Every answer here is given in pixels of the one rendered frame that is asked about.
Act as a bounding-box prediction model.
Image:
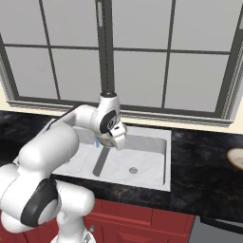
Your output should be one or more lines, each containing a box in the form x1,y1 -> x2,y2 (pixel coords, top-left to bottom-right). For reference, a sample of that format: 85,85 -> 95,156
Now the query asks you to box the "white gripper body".
111,123 -> 128,151

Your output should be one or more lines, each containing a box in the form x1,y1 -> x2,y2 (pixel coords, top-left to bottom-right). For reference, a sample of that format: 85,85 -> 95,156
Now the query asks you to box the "beige bowl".
226,147 -> 243,171
98,132 -> 117,149

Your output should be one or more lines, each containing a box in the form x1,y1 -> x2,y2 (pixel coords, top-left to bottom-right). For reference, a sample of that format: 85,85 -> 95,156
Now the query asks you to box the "white sink basin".
51,124 -> 173,193

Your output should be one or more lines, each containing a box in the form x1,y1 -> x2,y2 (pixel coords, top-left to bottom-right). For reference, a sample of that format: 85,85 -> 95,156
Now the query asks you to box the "dark framed window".
0,0 -> 243,128

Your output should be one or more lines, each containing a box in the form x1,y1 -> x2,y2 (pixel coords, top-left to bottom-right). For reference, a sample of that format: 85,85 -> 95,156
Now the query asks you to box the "red cupboard front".
151,207 -> 196,237
91,198 -> 154,226

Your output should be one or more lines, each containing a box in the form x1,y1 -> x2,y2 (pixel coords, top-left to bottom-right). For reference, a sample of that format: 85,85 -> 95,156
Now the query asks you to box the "red cupboard door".
83,217 -> 191,243

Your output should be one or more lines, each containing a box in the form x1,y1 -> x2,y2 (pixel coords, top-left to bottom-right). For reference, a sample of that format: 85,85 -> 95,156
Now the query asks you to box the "grey dishwasher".
187,215 -> 243,243

